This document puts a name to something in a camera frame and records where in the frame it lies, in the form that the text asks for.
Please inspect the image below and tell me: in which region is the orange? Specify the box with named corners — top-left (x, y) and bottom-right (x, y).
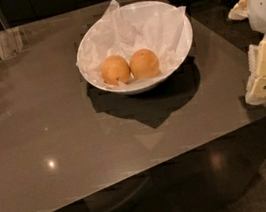
top-left (101, 55), bottom-right (131, 86)
top-left (129, 48), bottom-right (160, 79)

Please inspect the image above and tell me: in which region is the white crumpled paper liner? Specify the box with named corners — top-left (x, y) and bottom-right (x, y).
top-left (66, 0), bottom-right (199, 94)

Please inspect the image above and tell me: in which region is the white bowl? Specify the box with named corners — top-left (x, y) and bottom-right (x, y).
top-left (68, 0), bottom-right (202, 103)

